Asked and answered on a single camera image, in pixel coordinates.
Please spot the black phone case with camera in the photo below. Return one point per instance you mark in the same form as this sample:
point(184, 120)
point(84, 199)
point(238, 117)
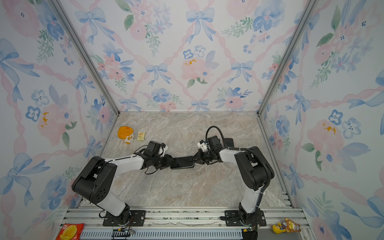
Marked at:
point(178, 166)

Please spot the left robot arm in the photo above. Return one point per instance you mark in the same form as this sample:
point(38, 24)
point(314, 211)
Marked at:
point(95, 180)

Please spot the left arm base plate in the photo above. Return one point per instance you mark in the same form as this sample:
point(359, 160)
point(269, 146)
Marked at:
point(131, 218)

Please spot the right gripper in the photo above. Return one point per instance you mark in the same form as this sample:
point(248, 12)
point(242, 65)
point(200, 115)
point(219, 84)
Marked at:
point(199, 158)

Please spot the red chip bag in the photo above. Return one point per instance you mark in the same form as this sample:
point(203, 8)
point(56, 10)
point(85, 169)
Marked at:
point(70, 232)

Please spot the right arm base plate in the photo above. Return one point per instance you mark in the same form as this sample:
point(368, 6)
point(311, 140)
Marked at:
point(241, 219)

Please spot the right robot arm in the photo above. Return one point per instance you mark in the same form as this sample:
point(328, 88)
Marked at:
point(255, 171)

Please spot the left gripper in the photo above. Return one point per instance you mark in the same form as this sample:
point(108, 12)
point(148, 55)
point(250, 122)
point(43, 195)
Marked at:
point(168, 161)

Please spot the aluminium rail frame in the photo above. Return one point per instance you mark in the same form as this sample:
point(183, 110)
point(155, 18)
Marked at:
point(166, 223)

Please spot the yellow and brown plush toy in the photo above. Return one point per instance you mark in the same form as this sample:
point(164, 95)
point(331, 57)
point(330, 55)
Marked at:
point(287, 226)

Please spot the black phone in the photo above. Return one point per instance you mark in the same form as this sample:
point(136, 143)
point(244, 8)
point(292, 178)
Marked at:
point(182, 160)

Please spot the black phone screen up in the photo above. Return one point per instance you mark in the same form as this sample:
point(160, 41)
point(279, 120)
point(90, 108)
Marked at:
point(229, 142)

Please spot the small yellow snack packet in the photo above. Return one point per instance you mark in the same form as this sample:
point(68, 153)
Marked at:
point(141, 136)

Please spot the orange lid yogurt cup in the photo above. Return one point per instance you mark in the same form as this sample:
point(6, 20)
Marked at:
point(126, 134)

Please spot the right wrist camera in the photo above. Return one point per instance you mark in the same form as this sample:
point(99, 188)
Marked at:
point(204, 146)

